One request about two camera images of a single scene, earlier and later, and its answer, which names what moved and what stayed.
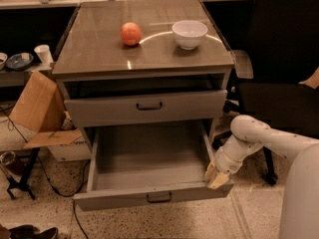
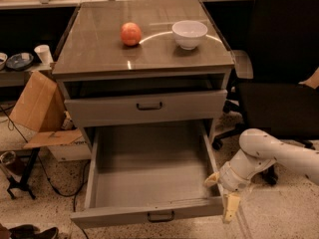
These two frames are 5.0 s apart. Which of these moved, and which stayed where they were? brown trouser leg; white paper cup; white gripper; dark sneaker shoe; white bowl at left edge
Moved: white gripper
Stayed: dark sneaker shoe; white paper cup; brown trouser leg; white bowl at left edge
